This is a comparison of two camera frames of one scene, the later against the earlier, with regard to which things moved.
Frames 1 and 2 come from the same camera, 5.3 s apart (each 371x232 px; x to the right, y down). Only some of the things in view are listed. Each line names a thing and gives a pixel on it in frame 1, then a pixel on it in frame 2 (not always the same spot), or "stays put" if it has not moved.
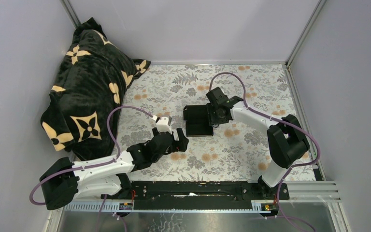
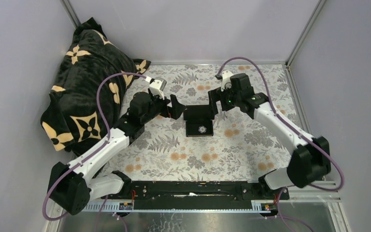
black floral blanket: x=92 y=79 stays put
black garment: x=197 y=123 stays put
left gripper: x=179 y=146 to x=175 y=111
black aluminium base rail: x=196 y=195 stays put
